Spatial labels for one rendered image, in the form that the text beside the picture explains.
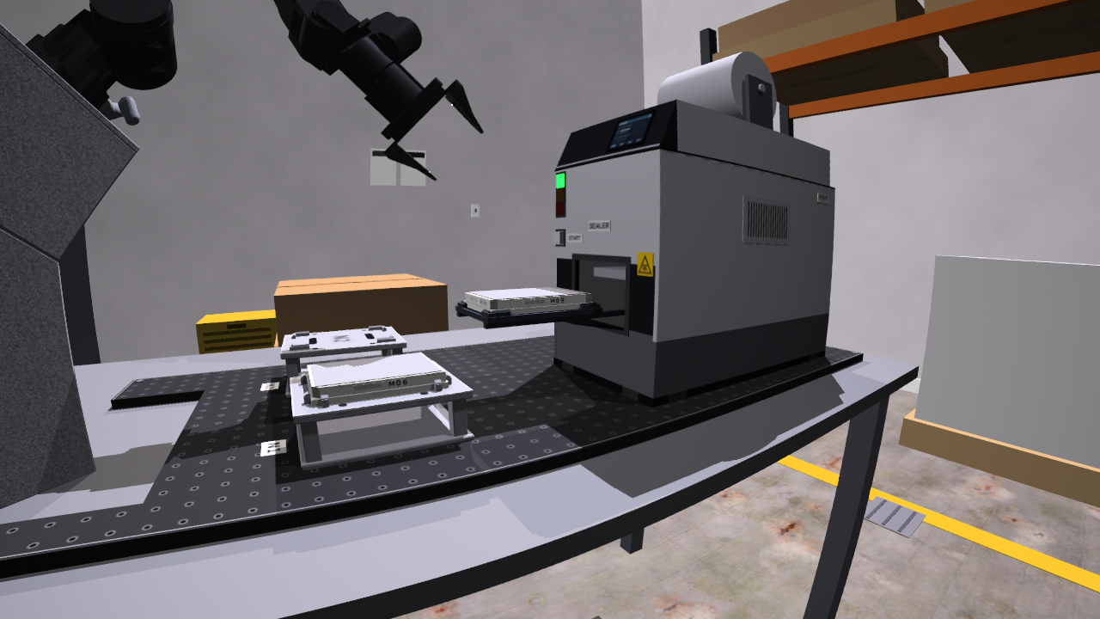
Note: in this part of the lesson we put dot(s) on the white foil roll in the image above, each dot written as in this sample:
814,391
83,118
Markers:
719,85

